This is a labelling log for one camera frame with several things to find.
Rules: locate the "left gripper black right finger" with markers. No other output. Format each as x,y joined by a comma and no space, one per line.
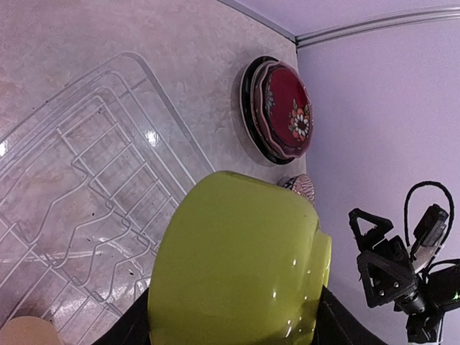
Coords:
335,325

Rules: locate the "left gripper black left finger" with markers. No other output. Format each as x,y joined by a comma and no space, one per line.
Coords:
132,328

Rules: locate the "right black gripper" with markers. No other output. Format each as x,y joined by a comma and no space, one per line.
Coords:
406,298

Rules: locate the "blue white patterned bowl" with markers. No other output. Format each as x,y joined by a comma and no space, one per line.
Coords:
300,184

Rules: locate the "yellow mug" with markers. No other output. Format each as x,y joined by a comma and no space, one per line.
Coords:
29,330

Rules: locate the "green bowl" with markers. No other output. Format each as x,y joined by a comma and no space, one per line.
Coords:
242,261

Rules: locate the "pink speckled plate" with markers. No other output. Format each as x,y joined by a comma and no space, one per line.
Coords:
259,111

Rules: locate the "small black plate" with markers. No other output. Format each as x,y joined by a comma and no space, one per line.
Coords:
288,110

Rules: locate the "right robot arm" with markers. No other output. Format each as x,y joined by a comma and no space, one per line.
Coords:
441,277

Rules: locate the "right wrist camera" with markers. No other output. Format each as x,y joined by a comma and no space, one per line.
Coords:
429,232

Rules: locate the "white wire dish rack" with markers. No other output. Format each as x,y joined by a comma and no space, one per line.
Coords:
89,182

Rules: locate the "right aluminium frame post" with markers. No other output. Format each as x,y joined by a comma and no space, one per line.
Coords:
385,21

